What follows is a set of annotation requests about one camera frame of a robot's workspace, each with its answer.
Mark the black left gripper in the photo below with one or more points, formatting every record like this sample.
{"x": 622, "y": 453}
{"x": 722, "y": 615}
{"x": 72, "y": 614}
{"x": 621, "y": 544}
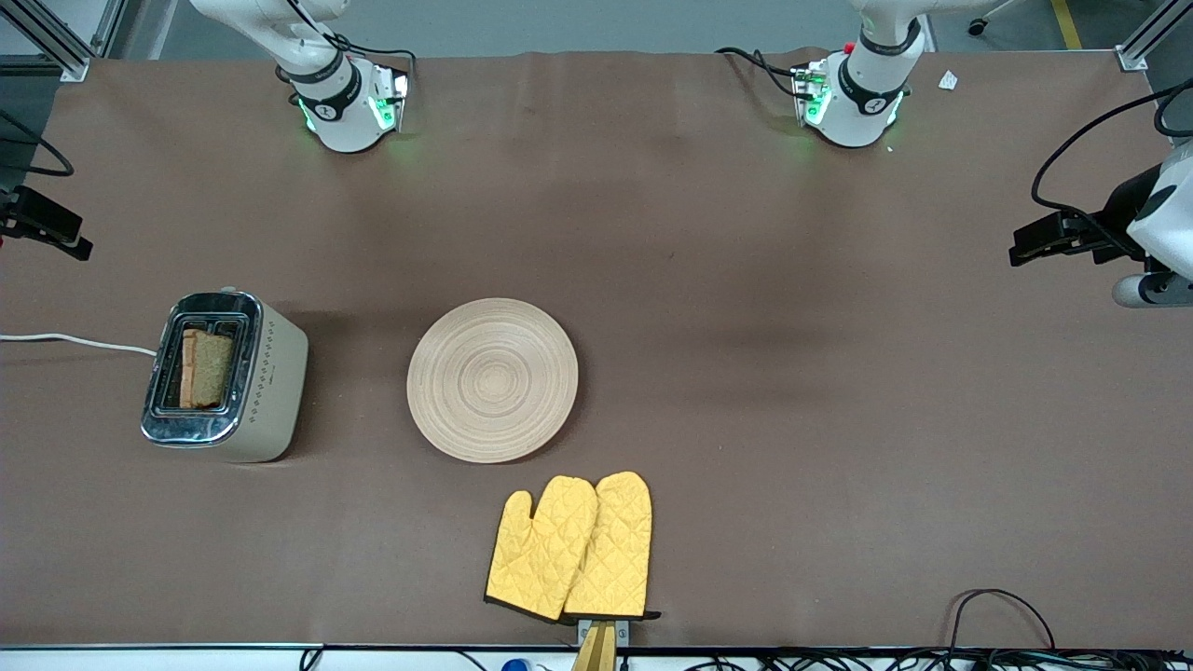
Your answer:
{"x": 1117, "y": 211}

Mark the small metal bracket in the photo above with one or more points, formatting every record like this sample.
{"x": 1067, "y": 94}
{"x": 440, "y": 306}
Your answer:
{"x": 623, "y": 632}

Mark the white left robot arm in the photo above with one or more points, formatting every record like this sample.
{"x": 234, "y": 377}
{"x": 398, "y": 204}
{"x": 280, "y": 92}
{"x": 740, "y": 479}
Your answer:
{"x": 857, "y": 107}

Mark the white paper scrap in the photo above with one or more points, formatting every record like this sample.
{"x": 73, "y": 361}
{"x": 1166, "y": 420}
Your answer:
{"x": 948, "y": 80}

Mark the brown table cover mat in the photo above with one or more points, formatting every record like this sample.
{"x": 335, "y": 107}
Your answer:
{"x": 708, "y": 233}

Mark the wooden stick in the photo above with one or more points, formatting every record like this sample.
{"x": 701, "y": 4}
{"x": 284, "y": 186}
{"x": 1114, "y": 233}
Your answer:
{"x": 596, "y": 652}

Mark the beige chrome toaster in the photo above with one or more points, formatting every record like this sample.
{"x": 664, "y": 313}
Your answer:
{"x": 270, "y": 391}

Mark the yellow quilted oven mitt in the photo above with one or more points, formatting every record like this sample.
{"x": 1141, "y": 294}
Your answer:
{"x": 541, "y": 554}
{"x": 615, "y": 550}

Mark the aluminium frame post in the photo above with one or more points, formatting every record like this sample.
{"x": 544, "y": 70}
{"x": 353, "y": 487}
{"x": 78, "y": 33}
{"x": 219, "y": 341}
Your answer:
{"x": 1151, "y": 37}
{"x": 56, "y": 42}

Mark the round wooden plate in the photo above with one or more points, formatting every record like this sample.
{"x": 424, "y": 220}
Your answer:
{"x": 492, "y": 380}

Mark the black chair caster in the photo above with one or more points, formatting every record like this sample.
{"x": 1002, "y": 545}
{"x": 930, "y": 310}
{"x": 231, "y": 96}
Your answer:
{"x": 977, "y": 26}

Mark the slice of toast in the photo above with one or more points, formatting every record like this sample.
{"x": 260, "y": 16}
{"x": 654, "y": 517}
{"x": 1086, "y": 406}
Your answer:
{"x": 212, "y": 368}

